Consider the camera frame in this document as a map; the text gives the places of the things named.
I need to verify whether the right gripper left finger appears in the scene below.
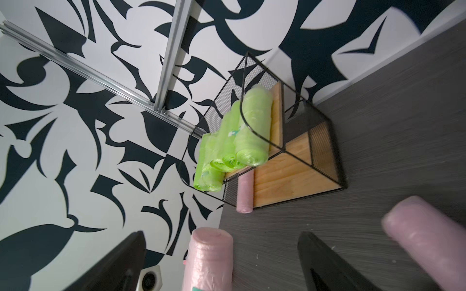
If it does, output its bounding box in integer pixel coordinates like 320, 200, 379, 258
66, 231, 146, 291

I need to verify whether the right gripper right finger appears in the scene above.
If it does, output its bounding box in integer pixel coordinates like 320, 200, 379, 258
297, 232, 380, 291

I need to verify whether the wire and wood shelf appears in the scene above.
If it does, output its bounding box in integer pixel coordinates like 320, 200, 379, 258
178, 51, 347, 209

